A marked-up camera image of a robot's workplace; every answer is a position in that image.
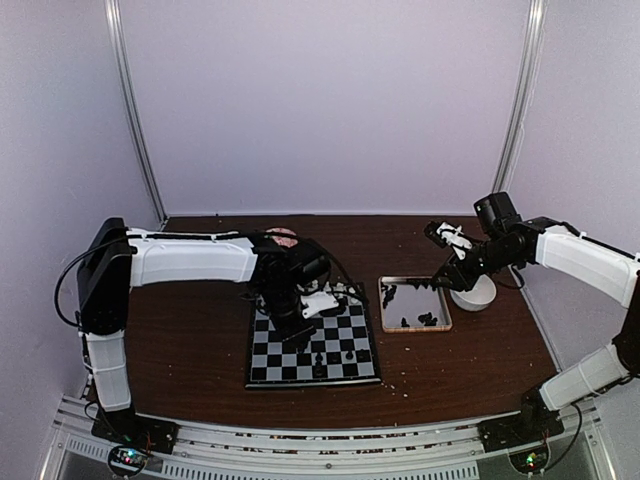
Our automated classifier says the red patterned bowl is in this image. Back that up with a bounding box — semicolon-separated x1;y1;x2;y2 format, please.
266;227;299;248

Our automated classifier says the left aluminium corner post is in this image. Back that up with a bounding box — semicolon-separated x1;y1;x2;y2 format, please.
104;0;168;225

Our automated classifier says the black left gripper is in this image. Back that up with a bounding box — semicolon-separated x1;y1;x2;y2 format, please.
259;283;318;350

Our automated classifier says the right aluminium corner post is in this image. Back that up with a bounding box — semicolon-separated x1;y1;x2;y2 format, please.
492;0;548;193

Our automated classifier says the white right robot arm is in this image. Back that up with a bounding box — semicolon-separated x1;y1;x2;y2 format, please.
424;192;639;445

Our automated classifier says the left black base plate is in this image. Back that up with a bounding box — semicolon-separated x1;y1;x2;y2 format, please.
91;417;179;477

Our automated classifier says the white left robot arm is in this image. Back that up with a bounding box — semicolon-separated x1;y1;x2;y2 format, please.
77;218;338;444

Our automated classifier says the black and white chessboard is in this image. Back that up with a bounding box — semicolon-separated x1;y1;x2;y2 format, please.
245;283;381;389

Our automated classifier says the aluminium corner post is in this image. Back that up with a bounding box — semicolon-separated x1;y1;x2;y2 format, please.
104;0;168;225
492;0;548;193

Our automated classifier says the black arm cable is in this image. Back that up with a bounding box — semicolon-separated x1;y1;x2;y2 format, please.
54;239;136;329
509;259;601;451

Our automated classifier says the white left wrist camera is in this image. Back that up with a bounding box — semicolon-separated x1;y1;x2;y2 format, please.
300;292;346;319

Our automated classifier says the wooden rimmed metal tray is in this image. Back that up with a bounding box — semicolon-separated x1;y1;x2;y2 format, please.
378;276;453;334

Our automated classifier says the white ceramic bowl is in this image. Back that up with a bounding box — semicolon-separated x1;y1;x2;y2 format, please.
450;275;497;312

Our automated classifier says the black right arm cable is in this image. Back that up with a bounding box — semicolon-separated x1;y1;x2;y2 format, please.
509;259;601;451

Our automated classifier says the black chess king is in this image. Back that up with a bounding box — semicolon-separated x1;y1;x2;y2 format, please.
313;362;326;379

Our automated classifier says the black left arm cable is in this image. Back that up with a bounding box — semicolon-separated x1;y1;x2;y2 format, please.
54;239;136;329

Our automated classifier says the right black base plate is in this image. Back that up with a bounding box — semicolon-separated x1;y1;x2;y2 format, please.
478;415;565;476

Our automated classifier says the aluminium front rail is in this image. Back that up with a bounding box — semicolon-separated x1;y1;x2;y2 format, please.
47;392;601;480

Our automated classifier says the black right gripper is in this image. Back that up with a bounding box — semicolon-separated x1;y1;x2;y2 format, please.
430;236;519;292

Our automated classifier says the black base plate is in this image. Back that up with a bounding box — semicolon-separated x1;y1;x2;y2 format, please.
91;417;179;477
478;415;565;476

